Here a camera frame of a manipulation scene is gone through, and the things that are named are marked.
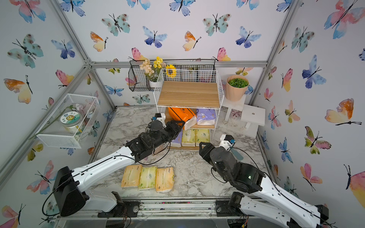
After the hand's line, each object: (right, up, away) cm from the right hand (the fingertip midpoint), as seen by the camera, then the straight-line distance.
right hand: (201, 145), depth 65 cm
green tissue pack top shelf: (-29, -21, +16) cm, 39 cm away
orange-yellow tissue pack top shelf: (-19, -22, +15) cm, 33 cm away
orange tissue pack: (-10, +14, +9) cm, 20 cm away
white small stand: (+37, +14, +30) cm, 50 cm away
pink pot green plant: (+22, +31, +19) cm, 42 cm away
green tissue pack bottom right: (+3, +1, +31) cm, 31 cm away
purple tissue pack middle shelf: (+3, +14, +11) cm, 18 cm away
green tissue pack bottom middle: (-6, 0, +29) cm, 29 cm away
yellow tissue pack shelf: (-38, -20, +16) cm, 46 cm away
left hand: (-8, +10, +5) cm, 14 cm away
